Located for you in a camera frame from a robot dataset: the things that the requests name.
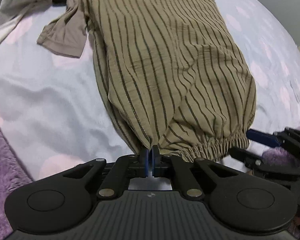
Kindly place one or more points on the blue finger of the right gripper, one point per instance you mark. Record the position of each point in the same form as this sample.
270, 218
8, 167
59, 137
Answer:
267, 139
244, 156

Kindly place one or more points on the taupe brown shirt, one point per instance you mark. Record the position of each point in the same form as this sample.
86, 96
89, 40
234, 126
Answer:
66, 35

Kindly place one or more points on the olive striped garment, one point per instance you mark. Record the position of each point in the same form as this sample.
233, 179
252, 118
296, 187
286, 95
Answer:
170, 75

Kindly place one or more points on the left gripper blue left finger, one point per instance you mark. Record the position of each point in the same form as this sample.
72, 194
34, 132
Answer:
144, 162

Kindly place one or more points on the purple fluffy blanket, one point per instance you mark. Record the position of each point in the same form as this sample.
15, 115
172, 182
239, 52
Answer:
12, 176

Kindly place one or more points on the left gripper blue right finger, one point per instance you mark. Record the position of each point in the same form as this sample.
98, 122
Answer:
154, 161

